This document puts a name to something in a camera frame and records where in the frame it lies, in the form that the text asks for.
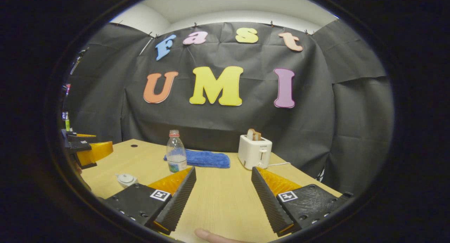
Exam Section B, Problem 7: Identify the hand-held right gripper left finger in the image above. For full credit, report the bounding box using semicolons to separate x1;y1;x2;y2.
104;166;197;236

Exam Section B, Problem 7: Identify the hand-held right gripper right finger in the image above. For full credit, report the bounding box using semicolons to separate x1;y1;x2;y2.
251;166;343;237

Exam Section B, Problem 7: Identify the clear plastic water bottle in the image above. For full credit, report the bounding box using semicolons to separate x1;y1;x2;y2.
166;130;187;173

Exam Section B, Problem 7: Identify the white floral teacup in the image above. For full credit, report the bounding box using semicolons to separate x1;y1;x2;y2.
115;173;139;189

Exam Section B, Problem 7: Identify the white toaster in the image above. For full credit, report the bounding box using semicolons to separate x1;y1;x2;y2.
238;135;273;170

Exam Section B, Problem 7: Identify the blue towel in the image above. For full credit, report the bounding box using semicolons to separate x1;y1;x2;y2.
163;149;231;169

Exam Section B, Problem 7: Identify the black backdrop cloth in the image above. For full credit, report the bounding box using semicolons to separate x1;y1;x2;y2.
65;21;394;198

